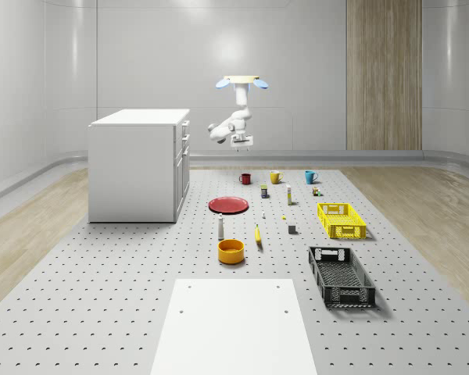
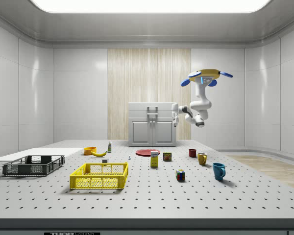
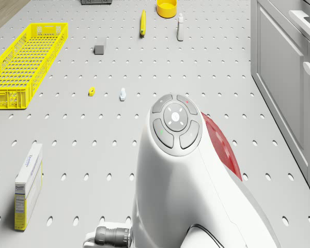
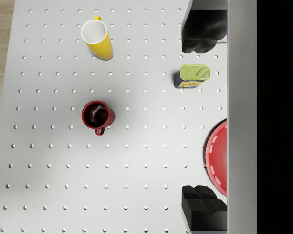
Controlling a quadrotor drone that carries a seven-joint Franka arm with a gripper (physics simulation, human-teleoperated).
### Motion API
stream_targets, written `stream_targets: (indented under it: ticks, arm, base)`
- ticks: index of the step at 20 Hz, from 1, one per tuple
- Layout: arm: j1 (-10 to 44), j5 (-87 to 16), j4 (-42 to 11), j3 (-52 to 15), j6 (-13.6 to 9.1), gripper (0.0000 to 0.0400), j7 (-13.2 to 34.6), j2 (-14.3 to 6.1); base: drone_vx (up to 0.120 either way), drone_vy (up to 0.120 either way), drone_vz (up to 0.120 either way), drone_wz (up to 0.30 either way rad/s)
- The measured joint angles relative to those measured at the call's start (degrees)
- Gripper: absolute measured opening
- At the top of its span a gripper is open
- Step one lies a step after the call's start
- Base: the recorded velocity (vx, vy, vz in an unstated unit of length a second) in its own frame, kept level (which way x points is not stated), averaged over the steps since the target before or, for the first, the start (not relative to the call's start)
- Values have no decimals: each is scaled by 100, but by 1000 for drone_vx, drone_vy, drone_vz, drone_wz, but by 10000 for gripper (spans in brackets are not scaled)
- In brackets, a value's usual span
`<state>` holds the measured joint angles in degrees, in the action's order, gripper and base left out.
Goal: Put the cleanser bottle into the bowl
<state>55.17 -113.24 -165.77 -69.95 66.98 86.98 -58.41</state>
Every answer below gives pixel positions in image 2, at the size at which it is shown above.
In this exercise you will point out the white cabinet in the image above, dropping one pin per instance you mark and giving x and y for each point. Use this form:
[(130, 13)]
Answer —
[(142, 132)]

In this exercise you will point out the banana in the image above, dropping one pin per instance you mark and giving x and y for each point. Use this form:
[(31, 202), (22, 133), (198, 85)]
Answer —
[(99, 154)]

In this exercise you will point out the red mug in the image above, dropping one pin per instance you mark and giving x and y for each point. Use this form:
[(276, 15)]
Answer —
[(192, 153)]

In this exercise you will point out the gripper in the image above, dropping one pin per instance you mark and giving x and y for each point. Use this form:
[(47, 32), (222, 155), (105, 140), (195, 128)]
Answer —
[(175, 118)]

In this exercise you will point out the yellow basket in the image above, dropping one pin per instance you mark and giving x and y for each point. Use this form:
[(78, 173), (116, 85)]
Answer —
[(98, 182)]

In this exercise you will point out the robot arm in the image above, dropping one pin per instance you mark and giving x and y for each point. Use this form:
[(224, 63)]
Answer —
[(201, 98)]

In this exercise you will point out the puzzle cube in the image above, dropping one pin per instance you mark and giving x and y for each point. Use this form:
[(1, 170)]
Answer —
[(180, 175)]

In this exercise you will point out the grey cube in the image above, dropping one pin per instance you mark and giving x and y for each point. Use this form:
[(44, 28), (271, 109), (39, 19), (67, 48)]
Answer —
[(105, 161)]

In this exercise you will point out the red plate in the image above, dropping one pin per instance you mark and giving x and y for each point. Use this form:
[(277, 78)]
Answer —
[(144, 153)]

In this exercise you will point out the dark grey basket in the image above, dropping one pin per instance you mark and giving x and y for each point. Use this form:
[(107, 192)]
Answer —
[(14, 169)]

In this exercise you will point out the yellow bowl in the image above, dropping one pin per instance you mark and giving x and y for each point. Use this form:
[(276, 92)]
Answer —
[(87, 151)]

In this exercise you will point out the drone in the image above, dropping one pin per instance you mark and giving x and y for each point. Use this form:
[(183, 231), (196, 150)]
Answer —
[(207, 72)]

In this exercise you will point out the small white bottle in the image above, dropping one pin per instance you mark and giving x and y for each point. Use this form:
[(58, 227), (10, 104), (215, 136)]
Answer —
[(109, 147)]

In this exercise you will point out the yellow box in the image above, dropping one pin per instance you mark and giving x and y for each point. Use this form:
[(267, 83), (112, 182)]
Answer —
[(154, 160)]

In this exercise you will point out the blue mug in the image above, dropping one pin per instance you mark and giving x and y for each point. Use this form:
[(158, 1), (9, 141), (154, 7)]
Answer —
[(218, 171)]

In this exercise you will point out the flat-sided can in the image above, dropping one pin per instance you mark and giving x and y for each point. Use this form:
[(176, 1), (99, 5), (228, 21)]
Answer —
[(167, 156)]

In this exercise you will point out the yellow mug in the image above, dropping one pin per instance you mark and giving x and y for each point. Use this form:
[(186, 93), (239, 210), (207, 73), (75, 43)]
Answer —
[(201, 159)]

